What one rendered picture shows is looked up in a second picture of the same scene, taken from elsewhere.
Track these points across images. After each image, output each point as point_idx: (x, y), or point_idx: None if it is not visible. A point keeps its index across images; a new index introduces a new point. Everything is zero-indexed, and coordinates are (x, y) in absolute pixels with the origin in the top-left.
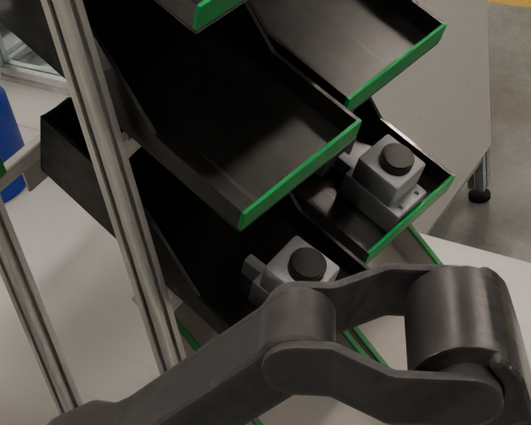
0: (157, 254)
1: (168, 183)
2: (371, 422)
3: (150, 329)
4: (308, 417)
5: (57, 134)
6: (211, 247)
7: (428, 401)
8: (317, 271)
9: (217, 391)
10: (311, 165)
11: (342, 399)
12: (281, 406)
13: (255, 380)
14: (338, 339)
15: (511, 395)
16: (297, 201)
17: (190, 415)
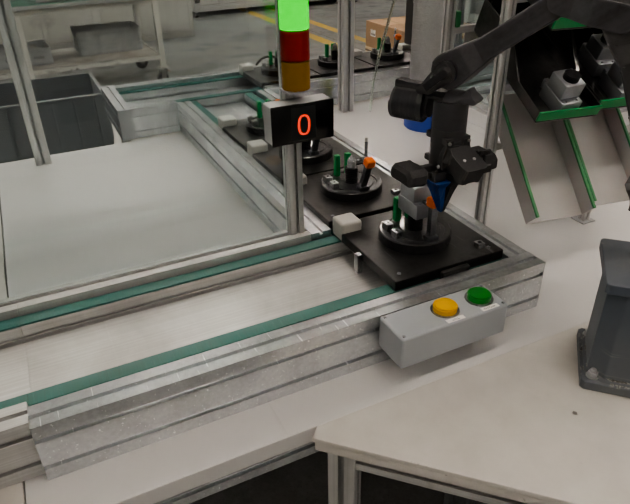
0: (509, 60)
1: (523, 51)
2: (568, 195)
3: (492, 93)
4: (540, 177)
5: (489, 5)
6: (531, 75)
7: (607, 14)
8: (575, 77)
9: (526, 12)
10: None
11: (573, 18)
12: (530, 166)
13: (542, 8)
14: (569, 151)
15: None
16: (577, 69)
17: (511, 24)
